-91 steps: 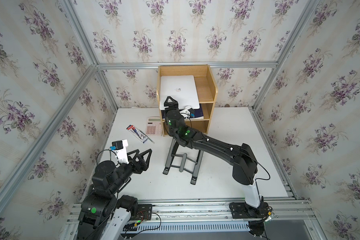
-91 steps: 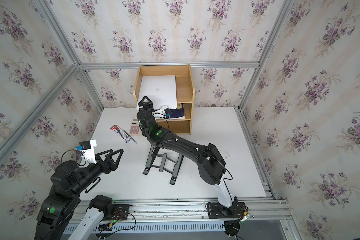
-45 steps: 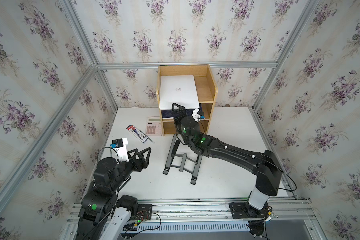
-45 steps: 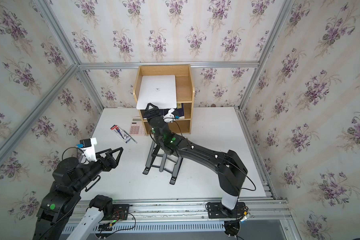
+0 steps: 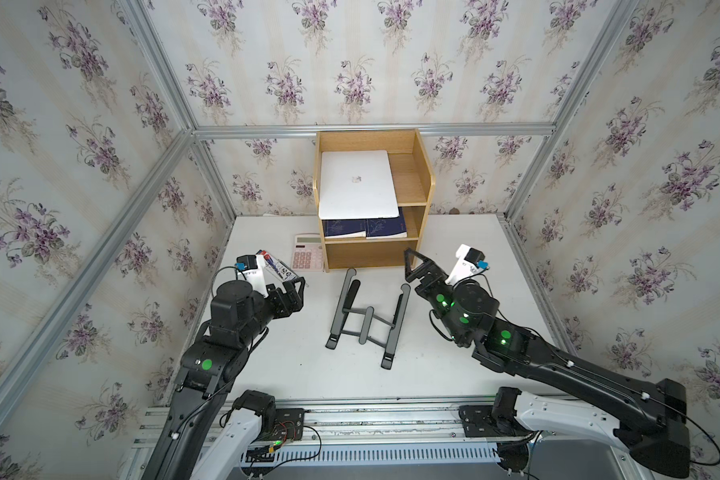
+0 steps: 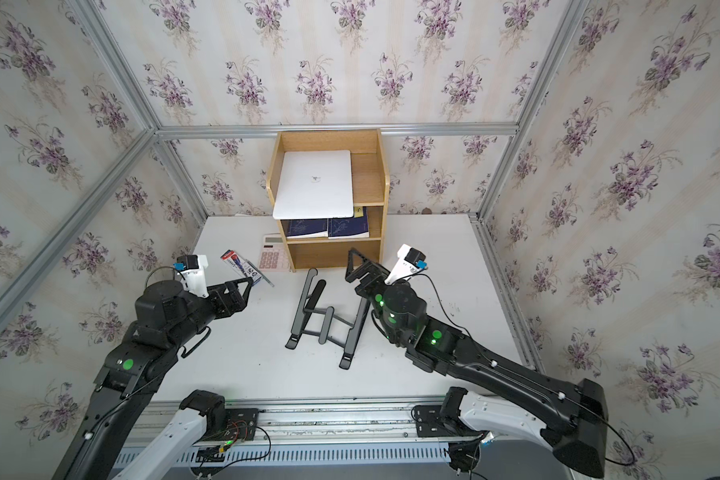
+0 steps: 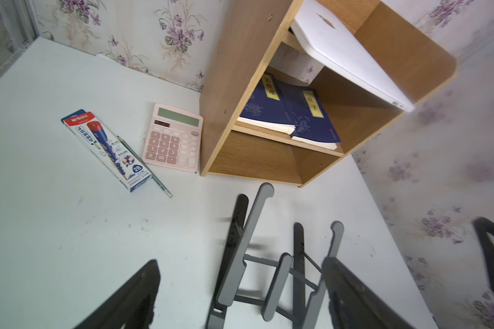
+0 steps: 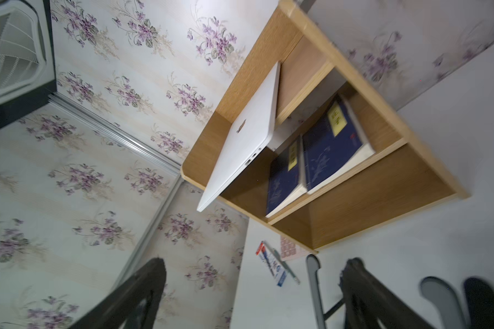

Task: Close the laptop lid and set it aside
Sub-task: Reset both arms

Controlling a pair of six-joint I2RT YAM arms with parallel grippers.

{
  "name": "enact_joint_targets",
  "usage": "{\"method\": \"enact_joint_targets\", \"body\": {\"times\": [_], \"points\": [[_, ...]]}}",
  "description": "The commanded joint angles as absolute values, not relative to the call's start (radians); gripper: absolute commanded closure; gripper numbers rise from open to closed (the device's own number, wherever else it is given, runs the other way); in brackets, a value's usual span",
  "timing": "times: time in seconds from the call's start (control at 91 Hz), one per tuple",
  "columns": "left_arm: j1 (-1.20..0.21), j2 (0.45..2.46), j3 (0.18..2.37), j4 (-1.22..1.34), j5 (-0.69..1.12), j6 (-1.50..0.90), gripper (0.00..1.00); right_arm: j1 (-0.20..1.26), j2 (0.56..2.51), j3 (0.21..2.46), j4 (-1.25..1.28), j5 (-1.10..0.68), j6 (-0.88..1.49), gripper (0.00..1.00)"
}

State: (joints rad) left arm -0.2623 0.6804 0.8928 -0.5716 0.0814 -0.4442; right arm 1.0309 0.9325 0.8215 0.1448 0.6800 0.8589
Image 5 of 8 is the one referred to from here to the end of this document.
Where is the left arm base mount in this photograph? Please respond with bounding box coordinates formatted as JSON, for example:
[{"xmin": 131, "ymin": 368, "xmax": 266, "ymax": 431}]
[{"xmin": 229, "ymin": 390, "xmax": 305, "ymax": 463}]

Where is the right navy notebook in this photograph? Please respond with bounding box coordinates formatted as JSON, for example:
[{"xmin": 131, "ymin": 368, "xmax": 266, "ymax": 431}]
[{"xmin": 366, "ymin": 207, "xmax": 407, "ymax": 239}]

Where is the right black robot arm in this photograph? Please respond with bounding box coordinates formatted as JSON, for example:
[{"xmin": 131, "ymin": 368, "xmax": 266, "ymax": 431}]
[{"xmin": 404, "ymin": 246, "xmax": 691, "ymax": 479}]

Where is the wooden shelf unit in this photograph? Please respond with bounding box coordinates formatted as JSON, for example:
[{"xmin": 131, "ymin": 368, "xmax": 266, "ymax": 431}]
[{"xmin": 313, "ymin": 128, "xmax": 436, "ymax": 271}]

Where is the pink calculator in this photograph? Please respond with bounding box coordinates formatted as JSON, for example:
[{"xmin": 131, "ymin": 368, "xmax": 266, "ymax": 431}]
[{"xmin": 291, "ymin": 233, "xmax": 324, "ymax": 272}]

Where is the white laptop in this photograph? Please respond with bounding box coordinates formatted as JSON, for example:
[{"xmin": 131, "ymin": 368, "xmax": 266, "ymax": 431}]
[{"xmin": 317, "ymin": 150, "xmax": 398, "ymax": 220}]

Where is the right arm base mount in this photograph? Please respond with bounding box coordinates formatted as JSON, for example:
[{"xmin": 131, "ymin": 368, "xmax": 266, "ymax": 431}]
[{"xmin": 458, "ymin": 387, "xmax": 536, "ymax": 475}]

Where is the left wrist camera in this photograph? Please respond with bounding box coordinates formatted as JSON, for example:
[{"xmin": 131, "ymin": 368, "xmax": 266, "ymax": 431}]
[{"xmin": 235, "ymin": 254, "xmax": 268, "ymax": 297}]

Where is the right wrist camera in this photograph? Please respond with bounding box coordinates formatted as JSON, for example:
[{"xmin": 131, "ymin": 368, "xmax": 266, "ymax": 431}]
[{"xmin": 446, "ymin": 244, "xmax": 489, "ymax": 286}]

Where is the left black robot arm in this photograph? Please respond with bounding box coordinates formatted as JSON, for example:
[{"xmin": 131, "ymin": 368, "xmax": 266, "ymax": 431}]
[{"xmin": 142, "ymin": 277, "xmax": 305, "ymax": 479}]

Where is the blue white pencil box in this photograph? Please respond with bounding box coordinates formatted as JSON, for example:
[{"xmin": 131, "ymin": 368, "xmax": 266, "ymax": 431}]
[{"xmin": 257, "ymin": 250, "xmax": 299, "ymax": 282}]

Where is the left navy notebook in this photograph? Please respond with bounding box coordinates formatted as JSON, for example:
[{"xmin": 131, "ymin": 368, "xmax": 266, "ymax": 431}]
[{"xmin": 322, "ymin": 219, "xmax": 367, "ymax": 239}]

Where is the grey laptop stand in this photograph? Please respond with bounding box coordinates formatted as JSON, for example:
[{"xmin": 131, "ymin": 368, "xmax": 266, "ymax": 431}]
[{"xmin": 325, "ymin": 268, "xmax": 411, "ymax": 370}]

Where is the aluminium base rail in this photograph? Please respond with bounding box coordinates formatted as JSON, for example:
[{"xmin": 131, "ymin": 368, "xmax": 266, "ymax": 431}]
[{"xmin": 119, "ymin": 395, "xmax": 631, "ymax": 475}]

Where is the navy notebook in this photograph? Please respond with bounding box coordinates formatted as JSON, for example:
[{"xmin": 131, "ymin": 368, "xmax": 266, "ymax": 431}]
[
  {"xmin": 322, "ymin": 219, "xmax": 367, "ymax": 239},
  {"xmin": 366, "ymin": 207, "xmax": 407, "ymax": 239}
]

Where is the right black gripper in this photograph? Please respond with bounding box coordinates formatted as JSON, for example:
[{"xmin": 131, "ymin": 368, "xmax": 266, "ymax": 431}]
[{"xmin": 403, "ymin": 246, "xmax": 469, "ymax": 347}]

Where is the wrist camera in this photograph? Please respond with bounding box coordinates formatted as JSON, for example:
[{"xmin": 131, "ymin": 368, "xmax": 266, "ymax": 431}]
[
  {"xmin": 235, "ymin": 254, "xmax": 268, "ymax": 297},
  {"xmin": 446, "ymin": 244, "xmax": 489, "ymax": 286}
]

